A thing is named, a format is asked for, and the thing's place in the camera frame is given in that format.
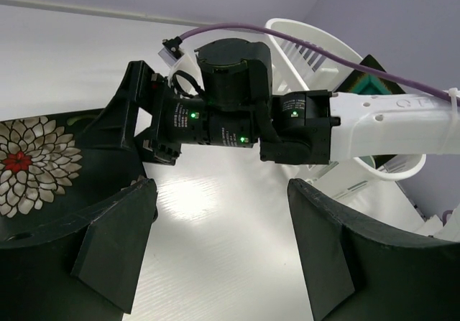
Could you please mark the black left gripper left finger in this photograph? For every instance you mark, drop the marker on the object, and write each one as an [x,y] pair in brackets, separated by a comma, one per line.
[84,266]

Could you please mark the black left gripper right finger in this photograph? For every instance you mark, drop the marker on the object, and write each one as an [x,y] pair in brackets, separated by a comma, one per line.
[358,268]

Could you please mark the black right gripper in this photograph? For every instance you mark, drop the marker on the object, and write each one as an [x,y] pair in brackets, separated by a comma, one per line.
[231,107]

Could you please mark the small black floral plate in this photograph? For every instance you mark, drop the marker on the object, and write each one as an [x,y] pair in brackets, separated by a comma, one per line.
[47,174]

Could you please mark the pale green plate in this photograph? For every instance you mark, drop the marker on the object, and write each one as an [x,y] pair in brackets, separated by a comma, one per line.
[369,160]

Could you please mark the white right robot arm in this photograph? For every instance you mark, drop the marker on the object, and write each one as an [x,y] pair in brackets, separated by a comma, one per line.
[320,127]

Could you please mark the white plastic dish rack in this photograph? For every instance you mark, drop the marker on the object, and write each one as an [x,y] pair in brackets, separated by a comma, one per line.
[297,68]

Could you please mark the black teal square plate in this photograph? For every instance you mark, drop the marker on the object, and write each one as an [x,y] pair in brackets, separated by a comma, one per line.
[365,84]

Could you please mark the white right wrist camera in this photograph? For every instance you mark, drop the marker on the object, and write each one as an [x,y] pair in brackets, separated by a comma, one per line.
[171,53]

